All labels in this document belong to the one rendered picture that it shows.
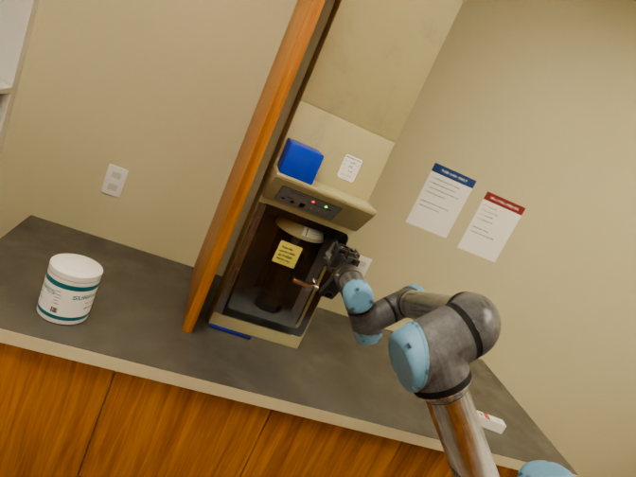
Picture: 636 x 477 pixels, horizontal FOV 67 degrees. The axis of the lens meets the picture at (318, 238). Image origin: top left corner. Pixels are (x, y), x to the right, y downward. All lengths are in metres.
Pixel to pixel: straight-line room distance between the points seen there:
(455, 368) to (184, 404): 0.83
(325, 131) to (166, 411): 0.92
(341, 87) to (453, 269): 1.11
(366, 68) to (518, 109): 0.88
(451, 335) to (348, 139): 0.76
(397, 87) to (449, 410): 0.92
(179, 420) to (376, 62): 1.17
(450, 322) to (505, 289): 1.51
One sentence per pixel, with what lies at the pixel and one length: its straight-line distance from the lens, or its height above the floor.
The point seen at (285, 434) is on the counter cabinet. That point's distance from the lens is 1.56.
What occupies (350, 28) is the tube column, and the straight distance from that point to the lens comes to 1.46.
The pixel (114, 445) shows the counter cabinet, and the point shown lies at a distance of 1.59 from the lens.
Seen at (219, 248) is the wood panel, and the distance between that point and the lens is 1.43.
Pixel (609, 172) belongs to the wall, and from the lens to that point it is 2.50.
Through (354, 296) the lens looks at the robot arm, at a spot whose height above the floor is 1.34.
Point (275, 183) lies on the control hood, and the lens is 1.37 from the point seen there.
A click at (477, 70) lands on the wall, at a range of 2.07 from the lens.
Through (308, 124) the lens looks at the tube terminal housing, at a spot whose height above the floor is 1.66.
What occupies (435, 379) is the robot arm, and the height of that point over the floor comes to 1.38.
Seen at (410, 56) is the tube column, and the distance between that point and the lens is 1.51.
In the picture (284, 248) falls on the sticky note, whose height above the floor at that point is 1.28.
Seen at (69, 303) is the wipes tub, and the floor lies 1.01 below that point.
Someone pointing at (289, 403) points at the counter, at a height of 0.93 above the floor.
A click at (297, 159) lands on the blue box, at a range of 1.35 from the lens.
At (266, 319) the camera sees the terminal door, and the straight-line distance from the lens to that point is 1.62.
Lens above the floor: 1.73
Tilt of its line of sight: 15 degrees down
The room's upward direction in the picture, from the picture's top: 25 degrees clockwise
